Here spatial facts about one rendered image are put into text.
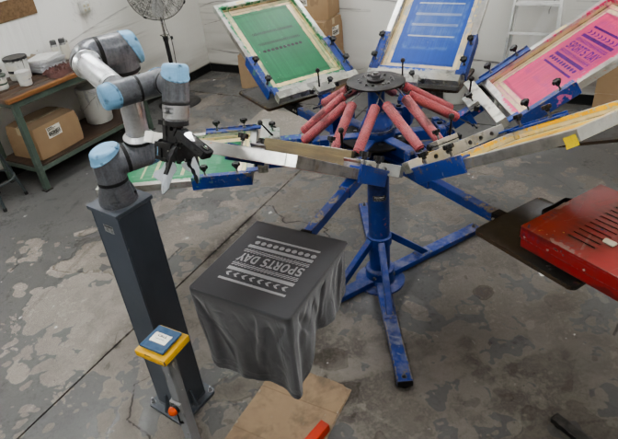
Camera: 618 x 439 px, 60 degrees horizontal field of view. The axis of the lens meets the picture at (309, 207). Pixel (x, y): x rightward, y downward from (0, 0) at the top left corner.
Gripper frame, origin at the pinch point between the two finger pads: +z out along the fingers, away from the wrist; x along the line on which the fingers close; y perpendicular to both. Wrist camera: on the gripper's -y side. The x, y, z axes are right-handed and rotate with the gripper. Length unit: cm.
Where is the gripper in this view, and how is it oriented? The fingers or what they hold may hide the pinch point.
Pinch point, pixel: (182, 190)
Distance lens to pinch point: 161.3
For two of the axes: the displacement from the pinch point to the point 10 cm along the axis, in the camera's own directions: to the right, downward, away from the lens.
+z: -0.5, 9.5, 3.0
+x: -4.7, 2.4, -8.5
